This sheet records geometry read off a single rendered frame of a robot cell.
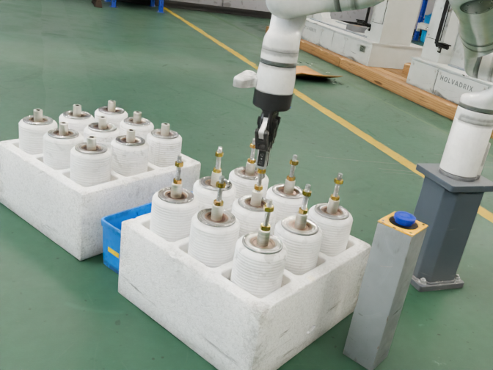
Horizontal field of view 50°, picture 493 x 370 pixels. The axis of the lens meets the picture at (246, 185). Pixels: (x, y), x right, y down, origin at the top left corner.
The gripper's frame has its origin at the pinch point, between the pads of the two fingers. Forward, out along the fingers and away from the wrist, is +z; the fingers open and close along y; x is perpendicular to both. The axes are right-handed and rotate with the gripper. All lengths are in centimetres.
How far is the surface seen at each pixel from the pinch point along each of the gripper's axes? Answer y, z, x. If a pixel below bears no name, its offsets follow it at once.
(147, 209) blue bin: 12.7, 24.8, 29.5
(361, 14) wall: 753, 12, 22
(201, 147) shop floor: 94, 35, 43
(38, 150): 15, 17, 62
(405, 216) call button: -6.6, 2.6, -29.2
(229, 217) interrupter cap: -9.6, 10.1, 2.9
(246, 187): 11.0, 11.9, 4.7
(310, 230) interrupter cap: -6.7, 10.1, -12.8
